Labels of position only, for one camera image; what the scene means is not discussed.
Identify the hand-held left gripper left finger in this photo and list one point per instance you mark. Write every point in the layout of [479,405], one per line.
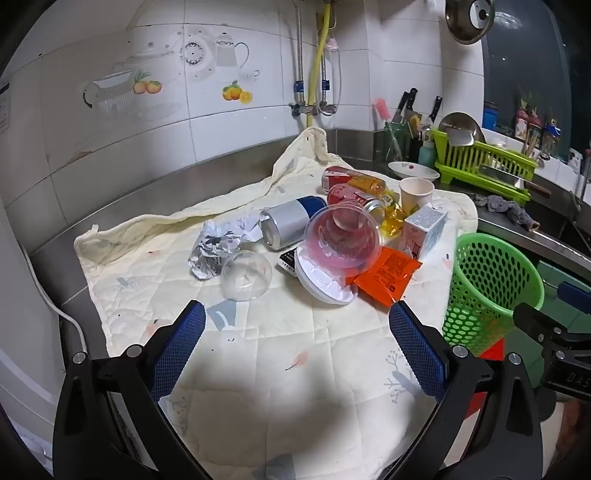
[182,344]

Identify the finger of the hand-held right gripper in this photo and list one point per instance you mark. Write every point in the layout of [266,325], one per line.
[554,337]
[575,291]

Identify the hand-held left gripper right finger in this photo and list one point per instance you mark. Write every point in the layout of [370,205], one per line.
[415,346]

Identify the green plastic basket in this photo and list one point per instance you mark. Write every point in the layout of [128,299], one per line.
[485,286]

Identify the white paper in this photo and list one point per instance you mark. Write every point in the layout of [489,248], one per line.
[214,249]

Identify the green cabinet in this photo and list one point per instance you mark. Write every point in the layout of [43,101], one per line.
[554,277]

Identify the orange snack packet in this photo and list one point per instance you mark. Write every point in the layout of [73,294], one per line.
[388,272]

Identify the clear plastic dome lid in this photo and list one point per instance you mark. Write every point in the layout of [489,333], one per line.
[247,277]

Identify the cream quilted blanket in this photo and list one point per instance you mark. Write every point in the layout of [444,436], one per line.
[277,350]

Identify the grey rag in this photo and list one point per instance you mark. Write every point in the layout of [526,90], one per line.
[503,207]

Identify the white round plastic lid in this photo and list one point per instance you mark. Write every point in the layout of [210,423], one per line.
[318,287]

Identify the white and grey carton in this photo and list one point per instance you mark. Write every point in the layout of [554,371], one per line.
[425,230]

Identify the yellow wrapper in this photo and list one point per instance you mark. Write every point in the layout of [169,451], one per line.
[392,225]

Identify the pink clear plastic cup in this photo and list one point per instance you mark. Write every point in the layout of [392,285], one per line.
[341,244]

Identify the white printed mug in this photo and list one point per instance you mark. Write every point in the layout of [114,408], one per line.
[575,161]

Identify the small black box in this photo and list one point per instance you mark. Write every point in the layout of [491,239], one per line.
[288,262]

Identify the white paper cup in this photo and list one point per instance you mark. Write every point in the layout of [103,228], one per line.
[415,194]

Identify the decorated jar with plant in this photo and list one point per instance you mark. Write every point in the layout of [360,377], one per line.
[552,136]
[535,124]
[521,120]

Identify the white appliance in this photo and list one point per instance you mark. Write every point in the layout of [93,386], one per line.
[23,332]

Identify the silver and blue can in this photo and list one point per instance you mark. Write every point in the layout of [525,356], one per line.
[286,221]

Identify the orange drink bottle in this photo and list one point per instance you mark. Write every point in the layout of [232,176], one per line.
[371,185]

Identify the green dish rack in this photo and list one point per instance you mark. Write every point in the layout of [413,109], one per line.
[466,161]

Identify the white shallow dish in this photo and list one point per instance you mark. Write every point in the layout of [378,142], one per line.
[413,170]

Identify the blue lidded container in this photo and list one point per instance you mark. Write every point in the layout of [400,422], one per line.
[490,117]

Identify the teal dish soap bottle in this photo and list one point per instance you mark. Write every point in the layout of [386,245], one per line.
[427,150]

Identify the metal bowl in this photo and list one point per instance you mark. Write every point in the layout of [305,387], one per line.
[457,124]

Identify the green glass jar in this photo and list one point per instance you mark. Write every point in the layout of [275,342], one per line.
[395,141]

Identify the pink brush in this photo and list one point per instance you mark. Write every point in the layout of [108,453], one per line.
[382,110]

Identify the hanging metal pot lid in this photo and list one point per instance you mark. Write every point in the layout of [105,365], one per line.
[468,21]

